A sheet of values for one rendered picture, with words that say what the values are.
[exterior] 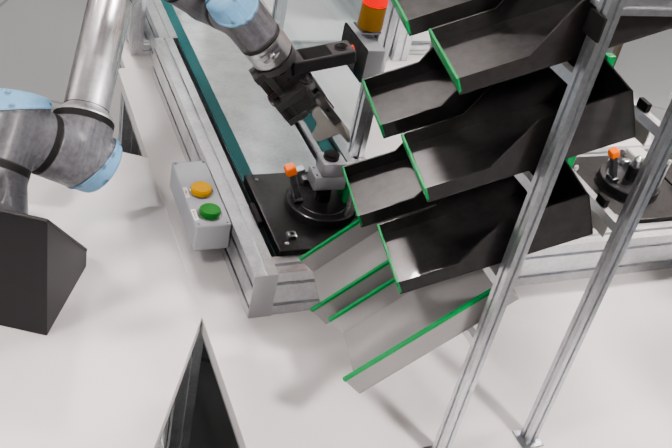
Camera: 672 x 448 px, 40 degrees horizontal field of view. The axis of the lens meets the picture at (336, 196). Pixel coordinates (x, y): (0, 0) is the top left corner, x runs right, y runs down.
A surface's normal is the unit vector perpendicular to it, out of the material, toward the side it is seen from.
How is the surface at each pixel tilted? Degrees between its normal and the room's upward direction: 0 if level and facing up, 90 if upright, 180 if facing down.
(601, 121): 90
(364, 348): 45
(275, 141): 0
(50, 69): 0
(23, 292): 90
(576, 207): 90
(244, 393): 0
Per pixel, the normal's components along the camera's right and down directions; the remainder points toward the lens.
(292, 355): 0.18, -0.80
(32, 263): -0.13, 0.55
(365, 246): -0.55, -0.60
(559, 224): 0.18, 0.59
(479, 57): -0.25, -0.74
